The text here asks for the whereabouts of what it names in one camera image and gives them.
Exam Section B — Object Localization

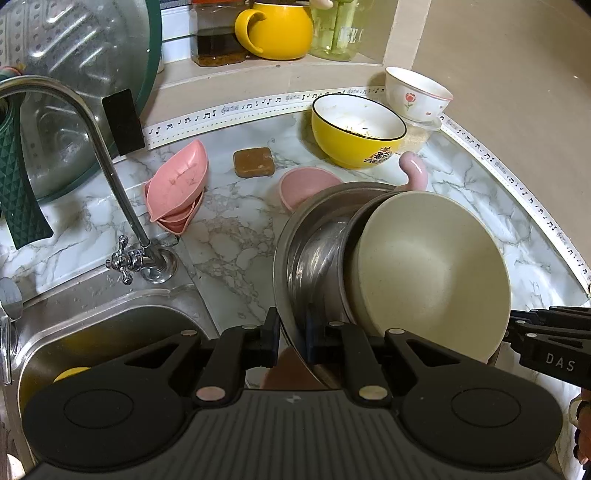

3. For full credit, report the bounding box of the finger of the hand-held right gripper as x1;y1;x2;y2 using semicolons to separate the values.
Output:
505;323;591;354
508;307;591;329

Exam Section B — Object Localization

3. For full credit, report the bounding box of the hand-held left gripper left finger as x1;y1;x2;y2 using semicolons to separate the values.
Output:
122;307;281;408

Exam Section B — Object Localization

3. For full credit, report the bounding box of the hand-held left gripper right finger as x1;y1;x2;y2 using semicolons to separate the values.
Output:
304;308;467;408

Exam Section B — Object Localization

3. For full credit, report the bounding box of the small steel bowl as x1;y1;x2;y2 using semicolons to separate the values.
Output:
286;191;393;324

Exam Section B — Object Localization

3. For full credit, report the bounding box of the large steel bowl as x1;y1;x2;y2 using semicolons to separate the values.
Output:
272;181;499;388

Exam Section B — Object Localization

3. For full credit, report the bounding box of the cream bowl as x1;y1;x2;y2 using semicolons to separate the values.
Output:
344;191;512;363

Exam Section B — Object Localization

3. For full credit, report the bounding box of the pink handled bowl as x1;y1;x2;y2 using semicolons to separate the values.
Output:
398;151;428;191

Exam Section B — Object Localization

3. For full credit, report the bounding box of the person's right hand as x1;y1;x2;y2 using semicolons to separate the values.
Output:
569;394;591;467

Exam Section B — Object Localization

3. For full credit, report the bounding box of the pink leaf-shaped dish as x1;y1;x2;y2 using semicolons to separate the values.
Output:
156;189;205;234
144;140;209;219

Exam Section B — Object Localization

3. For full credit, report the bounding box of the steel sink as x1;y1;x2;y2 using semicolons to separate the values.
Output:
0;281;222;480

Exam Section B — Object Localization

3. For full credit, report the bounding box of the brown soap bar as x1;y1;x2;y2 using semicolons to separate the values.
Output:
232;147;275;178

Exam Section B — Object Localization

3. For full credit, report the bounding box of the yellow rounded object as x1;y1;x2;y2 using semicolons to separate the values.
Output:
53;367;93;384

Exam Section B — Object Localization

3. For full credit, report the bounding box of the yellow bowl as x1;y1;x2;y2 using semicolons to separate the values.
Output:
310;95;407;169

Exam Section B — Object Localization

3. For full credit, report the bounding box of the clear plastic container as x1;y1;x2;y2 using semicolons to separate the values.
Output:
404;115;444;154

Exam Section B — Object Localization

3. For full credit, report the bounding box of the chrome faucet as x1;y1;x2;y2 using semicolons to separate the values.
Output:
0;76;178;284

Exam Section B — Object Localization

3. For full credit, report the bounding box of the white patterned edge strip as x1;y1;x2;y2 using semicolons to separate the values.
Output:
145;85;591;296

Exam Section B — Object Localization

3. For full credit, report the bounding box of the white floral bowl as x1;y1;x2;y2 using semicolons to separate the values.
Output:
385;67;454;123

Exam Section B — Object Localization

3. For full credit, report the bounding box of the black rectangular block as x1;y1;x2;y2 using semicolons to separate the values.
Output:
102;90;146;156

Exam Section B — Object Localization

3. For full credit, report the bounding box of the dark green textured holder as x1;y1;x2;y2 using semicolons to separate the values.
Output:
0;104;54;250

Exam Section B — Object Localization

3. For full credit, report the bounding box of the glass jar with dark sauce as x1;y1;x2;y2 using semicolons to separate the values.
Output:
190;0;247;68

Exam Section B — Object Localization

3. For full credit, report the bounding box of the yellow mug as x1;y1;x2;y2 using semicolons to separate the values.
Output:
235;0;315;61

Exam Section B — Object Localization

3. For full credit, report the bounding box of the green water bottle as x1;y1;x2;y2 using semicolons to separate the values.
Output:
309;0;370;61

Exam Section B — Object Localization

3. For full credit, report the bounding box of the glass pot lid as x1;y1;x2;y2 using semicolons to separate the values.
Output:
0;0;162;204

